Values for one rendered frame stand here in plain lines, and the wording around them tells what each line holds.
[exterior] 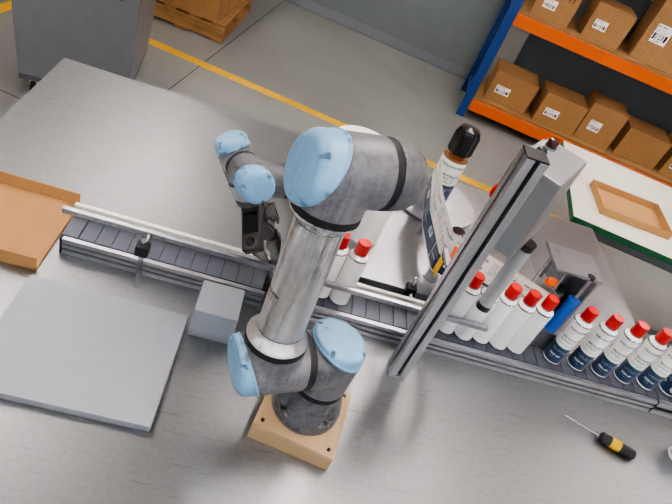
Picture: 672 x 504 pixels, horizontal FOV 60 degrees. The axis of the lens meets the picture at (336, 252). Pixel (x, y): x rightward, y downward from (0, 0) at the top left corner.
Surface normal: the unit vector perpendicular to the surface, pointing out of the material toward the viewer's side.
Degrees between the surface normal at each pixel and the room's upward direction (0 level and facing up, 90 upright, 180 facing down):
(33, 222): 0
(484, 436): 0
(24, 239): 0
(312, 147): 80
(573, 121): 90
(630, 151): 90
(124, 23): 94
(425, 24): 90
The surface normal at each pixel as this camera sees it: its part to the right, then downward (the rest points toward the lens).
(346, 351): 0.47, -0.71
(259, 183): 0.40, 0.51
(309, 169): -0.82, -0.13
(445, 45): -0.25, 0.58
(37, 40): 0.04, 0.72
